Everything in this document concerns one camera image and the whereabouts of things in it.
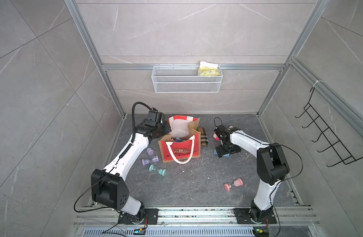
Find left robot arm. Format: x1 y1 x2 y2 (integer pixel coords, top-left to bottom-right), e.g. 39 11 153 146
84 102 171 222

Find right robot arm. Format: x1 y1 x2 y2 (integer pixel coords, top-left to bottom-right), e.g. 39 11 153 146
214 124 290 223

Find black wire hook rack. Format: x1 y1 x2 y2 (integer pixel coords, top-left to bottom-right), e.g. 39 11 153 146
295 87 363 167

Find yellow wipes packet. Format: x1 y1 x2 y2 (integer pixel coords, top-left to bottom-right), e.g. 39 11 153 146
198 61 221 77

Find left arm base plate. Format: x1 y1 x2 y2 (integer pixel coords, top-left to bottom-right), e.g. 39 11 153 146
118 208 159 225

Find purple hourglass lying left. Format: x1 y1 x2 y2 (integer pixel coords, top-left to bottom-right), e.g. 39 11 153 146
142 156 159 166

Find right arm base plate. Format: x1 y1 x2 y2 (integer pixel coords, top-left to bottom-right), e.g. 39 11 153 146
233 207 277 224

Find pink plush pig doll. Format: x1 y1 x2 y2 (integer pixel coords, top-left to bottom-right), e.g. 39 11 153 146
213 126 233 141

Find green hourglass left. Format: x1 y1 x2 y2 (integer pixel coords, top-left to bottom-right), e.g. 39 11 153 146
149 165 167 177

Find white wire mesh basket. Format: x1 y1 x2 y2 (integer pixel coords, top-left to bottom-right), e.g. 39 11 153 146
151 66 223 93

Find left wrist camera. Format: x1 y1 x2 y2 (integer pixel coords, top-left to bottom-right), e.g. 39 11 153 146
147 108 164 123

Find purple hourglass near bag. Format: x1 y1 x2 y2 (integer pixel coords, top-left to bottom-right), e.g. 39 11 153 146
147 148 154 157

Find plaid glasses case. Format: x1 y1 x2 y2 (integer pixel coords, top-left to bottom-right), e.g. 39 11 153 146
197 127 209 146

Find red burlap canvas bag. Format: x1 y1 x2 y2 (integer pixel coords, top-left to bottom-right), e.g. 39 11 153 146
158 115 201 165

